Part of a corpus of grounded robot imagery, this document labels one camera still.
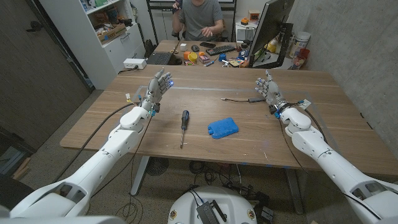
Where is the black keyboard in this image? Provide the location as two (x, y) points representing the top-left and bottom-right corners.
(205, 45), (236, 57)

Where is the grey table leg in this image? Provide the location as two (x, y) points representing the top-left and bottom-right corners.
(284, 167), (304, 215)

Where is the black computer monitor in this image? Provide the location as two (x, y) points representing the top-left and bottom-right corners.
(248, 0), (295, 69)

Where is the black and blue screwdriver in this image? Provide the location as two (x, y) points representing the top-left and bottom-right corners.
(179, 110), (190, 149)

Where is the white table leg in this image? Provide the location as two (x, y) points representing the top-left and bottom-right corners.
(130, 155), (150, 196)

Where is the blue ice pack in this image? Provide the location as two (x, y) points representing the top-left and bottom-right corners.
(207, 117), (239, 140)

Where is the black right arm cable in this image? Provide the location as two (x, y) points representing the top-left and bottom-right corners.
(277, 108), (382, 220)

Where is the person in grey t-shirt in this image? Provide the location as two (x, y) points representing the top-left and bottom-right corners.
(172, 0), (224, 42)

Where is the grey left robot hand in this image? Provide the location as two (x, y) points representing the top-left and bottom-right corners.
(141, 67), (174, 116)

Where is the yellow bottle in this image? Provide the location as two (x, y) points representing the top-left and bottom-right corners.
(266, 39), (279, 54)

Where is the white power strip box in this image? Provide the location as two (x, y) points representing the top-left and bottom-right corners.
(123, 58), (147, 70)

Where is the white shelf cabinet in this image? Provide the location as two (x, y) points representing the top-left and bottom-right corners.
(39, 0), (146, 91)

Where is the black door handle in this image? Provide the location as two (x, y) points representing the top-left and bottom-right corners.
(26, 21), (44, 32)

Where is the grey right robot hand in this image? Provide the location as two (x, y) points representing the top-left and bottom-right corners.
(254, 69), (290, 113)

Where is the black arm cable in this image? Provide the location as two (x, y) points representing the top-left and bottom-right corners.
(277, 108), (382, 220)
(52, 102), (137, 184)

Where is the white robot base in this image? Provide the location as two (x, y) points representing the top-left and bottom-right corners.
(167, 185), (258, 224)

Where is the red cup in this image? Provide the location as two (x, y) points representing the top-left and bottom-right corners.
(292, 48), (310, 70)

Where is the black usb adapter with cable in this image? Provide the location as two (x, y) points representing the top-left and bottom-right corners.
(221, 97), (267, 103)

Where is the black round fan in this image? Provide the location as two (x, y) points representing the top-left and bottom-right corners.
(146, 157), (169, 177)

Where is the white cylindrical can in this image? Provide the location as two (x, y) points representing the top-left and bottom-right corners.
(289, 31), (312, 58)

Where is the cardboard box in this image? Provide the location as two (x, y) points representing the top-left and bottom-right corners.
(96, 23), (127, 45)

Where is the black laptop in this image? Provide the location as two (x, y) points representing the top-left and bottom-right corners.
(146, 39), (183, 65)

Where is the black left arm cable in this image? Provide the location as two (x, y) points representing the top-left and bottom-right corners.
(52, 102), (137, 184)

